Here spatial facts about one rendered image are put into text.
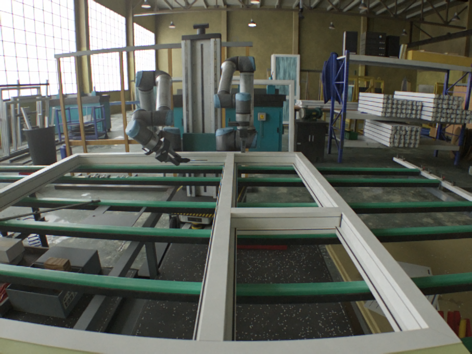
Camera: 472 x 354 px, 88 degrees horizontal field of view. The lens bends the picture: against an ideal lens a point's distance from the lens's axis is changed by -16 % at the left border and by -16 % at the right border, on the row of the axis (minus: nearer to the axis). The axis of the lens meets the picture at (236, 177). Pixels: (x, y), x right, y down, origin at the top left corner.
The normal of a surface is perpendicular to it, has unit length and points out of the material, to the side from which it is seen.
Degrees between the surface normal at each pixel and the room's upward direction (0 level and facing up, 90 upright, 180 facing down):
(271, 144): 90
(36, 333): 0
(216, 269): 0
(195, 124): 90
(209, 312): 0
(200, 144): 90
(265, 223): 90
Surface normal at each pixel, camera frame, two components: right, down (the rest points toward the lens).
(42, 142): 0.63, 0.30
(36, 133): 0.39, 0.35
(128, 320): 0.00, -0.95
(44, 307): -0.03, 0.31
